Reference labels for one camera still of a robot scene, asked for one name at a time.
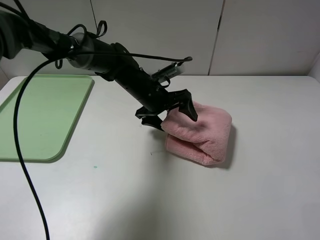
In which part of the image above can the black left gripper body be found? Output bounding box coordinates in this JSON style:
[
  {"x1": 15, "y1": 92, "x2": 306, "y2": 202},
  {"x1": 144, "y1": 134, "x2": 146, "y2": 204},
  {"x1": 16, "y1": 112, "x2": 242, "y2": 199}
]
[{"x1": 134, "y1": 82, "x2": 180, "y2": 119}]

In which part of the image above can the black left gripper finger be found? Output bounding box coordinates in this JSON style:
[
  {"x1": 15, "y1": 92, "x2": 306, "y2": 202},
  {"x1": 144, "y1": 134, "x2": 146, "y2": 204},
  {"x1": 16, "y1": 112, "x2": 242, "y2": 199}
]
[
  {"x1": 141, "y1": 113, "x2": 164, "y2": 132},
  {"x1": 171, "y1": 89, "x2": 198, "y2": 122}
]

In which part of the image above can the pink fluffy towel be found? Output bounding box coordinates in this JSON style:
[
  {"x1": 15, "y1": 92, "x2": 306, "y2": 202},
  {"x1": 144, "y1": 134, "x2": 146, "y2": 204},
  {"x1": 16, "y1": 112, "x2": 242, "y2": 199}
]
[{"x1": 161, "y1": 101, "x2": 232, "y2": 166}]

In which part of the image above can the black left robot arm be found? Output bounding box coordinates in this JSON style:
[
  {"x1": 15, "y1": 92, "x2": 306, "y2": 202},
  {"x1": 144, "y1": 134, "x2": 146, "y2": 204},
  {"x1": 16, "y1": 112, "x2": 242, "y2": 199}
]
[{"x1": 0, "y1": 10, "x2": 198, "y2": 130}]

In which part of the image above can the green plastic tray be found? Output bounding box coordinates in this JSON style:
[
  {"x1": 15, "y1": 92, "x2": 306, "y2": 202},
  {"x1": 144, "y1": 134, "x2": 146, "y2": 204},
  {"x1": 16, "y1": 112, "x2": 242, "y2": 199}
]
[{"x1": 0, "y1": 74, "x2": 96, "y2": 164}]

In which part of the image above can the small white plastic tag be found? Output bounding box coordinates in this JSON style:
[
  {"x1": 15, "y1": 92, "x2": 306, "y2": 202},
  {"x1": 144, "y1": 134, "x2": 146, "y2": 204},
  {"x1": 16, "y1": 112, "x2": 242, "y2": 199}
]
[{"x1": 150, "y1": 150, "x2": 164, "y2": 156}]

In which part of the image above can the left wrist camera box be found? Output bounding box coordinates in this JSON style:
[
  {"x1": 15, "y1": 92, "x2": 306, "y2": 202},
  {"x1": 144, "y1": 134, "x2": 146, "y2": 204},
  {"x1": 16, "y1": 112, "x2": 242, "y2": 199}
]
[{"x1": 151, "y1": 62, "x2": 184, "y2": 84}]

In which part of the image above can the black left camera cable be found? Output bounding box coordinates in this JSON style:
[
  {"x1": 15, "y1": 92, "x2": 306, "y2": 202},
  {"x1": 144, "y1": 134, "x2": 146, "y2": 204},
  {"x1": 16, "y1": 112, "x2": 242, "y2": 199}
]
[{"x1": 9, "y1": 0, "x2": 194, "y2": 240}]

